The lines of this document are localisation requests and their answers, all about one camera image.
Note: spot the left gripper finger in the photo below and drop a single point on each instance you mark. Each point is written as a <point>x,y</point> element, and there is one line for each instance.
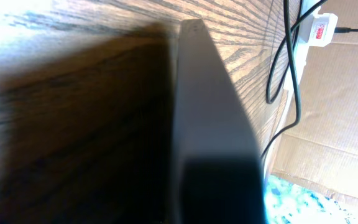
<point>215,168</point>

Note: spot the white USB charger plug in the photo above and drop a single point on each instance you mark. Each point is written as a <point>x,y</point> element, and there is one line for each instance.
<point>317,29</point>

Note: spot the brown cardboard sheet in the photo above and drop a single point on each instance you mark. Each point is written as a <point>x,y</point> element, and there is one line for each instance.
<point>321,152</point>

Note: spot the white power strip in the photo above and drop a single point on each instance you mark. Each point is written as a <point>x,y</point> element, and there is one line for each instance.
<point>290,40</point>

